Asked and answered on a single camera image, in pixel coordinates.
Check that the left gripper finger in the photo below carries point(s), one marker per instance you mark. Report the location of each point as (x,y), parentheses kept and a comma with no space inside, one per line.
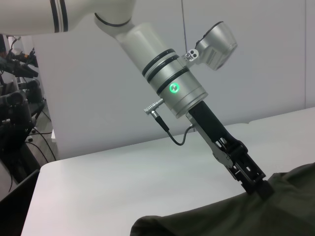
(265,190)

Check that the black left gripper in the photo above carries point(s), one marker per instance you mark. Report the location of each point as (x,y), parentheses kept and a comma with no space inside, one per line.
(211,123)

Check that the dark green FREE t-shirt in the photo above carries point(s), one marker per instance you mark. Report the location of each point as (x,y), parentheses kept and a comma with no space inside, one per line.
(233,216)

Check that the dark flat panel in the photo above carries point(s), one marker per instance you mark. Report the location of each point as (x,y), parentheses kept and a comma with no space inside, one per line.
(17,204)

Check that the black background machine rig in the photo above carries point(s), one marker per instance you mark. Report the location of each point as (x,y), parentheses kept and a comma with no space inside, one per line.
(17,105)

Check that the silver camera mount bracket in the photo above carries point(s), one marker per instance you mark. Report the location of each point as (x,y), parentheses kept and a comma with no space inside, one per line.
(191,55)

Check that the silver rounded camera housing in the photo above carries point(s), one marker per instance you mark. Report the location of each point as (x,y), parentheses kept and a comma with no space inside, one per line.
(216,46)

